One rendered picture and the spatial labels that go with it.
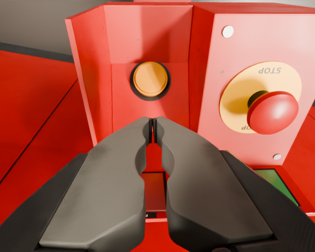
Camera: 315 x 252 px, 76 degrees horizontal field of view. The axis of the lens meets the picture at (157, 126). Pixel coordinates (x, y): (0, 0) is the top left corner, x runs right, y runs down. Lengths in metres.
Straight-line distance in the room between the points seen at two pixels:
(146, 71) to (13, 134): 0.37
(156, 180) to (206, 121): 0.08
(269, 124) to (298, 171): 0.48
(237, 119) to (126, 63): 0.14
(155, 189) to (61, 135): 0.34
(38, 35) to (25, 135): 0.62
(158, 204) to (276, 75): 0.15
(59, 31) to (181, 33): 0.82
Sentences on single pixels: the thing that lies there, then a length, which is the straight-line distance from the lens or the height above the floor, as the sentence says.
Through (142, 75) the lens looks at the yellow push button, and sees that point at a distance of 0.23.
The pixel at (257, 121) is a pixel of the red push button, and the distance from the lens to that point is 0.18.
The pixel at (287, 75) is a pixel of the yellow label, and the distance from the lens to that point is 0.21.
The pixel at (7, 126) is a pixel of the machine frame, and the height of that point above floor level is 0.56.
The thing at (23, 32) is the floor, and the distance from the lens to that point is 1.09.
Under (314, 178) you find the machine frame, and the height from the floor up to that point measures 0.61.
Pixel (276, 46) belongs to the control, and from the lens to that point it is 0.19.
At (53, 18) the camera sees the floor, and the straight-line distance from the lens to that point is 1.02.
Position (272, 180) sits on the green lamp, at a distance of 0.25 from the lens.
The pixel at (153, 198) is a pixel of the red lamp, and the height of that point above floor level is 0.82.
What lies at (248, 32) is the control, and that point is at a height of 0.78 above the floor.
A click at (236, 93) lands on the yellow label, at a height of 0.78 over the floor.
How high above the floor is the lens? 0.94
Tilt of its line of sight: 55 degrees down
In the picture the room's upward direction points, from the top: 176 degrees clockwise
